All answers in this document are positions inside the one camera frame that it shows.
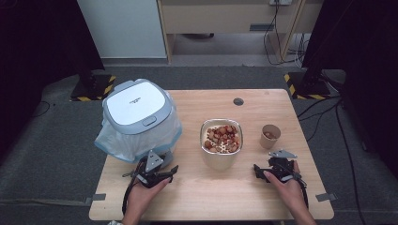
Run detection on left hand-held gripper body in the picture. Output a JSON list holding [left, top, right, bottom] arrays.
[[134, 150, 167, 188]]

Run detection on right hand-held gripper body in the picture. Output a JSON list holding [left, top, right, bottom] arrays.
[[266, 149, 303, 184]]

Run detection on translucent white trash bag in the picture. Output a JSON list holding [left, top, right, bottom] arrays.
[[93, 116, 183, 164]]

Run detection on brown paper cup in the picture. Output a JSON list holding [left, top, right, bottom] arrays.
[[259, 124, 282, 150]]

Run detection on white grey lidded trash can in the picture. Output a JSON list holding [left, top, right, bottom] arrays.
[[102, 78, 175, 169]]

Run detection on person's right hand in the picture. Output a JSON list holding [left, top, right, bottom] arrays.
[[262, 160, 310, 214]]

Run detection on person's left hand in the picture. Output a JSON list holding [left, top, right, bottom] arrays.
[[126, 176, 174, 217]]

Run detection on steel bowl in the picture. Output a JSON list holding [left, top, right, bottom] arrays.
[[199, 117, 244, 172]]

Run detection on pile of nuts and dates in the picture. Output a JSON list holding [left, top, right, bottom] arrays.
[[204, 125, 241, 154]]

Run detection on grey tape strip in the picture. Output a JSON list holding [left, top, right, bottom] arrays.
[[314, 192, 339, 203], [84, 193, 107, 206]]

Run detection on white cabinet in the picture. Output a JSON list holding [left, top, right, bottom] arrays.
[[76, 0, 167, 59]]

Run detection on dark curtain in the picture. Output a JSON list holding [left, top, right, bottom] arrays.
[[0, 0, 106, 158], [300, 0, 398, 172]]

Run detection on light wooden desk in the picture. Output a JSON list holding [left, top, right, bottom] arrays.
[[156, 0, 324, 65]]

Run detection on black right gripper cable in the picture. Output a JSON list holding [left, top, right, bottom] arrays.
[[294, 174, 310, 210]]

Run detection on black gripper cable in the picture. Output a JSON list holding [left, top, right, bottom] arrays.
[[121, 170, 140, 216], [294, 174, 310, 210]]

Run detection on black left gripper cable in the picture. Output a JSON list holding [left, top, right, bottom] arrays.
[[121, 170, 140, 216]]

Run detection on black floor cables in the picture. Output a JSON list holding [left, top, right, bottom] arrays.
[[297, 95, 368, 225]]

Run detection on thin black floor cable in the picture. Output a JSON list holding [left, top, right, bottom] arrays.
[[30, 99, 56, 119]]

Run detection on black hanging cables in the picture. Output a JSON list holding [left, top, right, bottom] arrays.
[[262, 0, 312, 67]]

